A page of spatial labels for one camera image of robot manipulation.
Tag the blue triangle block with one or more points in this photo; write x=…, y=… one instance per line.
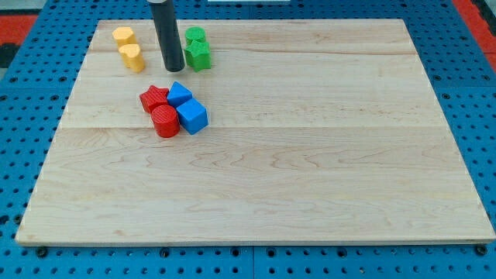
x=178, y=94

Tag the blue cube block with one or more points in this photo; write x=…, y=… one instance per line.
x=192, y=116

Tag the light wooden board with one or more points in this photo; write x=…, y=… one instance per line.
x=320, y=132

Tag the red cylinder block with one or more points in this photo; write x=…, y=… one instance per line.
x=165, y=121

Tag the green star block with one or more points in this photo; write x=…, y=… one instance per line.
x=198, y=55

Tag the red star block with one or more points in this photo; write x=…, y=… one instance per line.
x=153, y=97

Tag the green cylinder block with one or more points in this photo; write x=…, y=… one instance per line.
x=195, y=34

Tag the yellow heart block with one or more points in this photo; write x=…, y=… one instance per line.
x=132, y=57

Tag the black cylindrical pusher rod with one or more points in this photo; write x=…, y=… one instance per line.
x=165, y=22

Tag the yellow hexagon block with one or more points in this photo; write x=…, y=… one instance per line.
x=124, y=35

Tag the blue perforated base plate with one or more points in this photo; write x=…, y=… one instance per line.
x=36, y=87

